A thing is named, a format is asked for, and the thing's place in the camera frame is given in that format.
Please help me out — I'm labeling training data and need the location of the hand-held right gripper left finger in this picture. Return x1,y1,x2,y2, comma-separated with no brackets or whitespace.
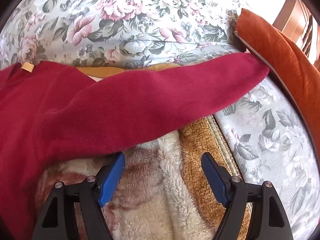
32,152,126,240

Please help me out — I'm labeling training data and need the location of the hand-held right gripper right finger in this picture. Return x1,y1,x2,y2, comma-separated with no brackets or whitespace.
201,152,294,240

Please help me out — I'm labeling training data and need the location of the red sweater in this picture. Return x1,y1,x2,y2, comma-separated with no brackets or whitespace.
0,52,270,240

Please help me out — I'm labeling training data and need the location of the fleece blanket with orange border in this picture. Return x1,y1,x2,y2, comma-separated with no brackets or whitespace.
35,64,253,240

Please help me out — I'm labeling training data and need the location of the orange velvet cushion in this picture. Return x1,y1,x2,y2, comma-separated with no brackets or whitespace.
236,8,320,140

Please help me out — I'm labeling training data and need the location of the floral sofa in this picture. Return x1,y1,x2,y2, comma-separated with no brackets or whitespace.
0,0,318,240

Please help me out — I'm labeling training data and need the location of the wooden furniture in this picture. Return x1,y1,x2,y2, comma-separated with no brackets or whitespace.
272,0,320,63

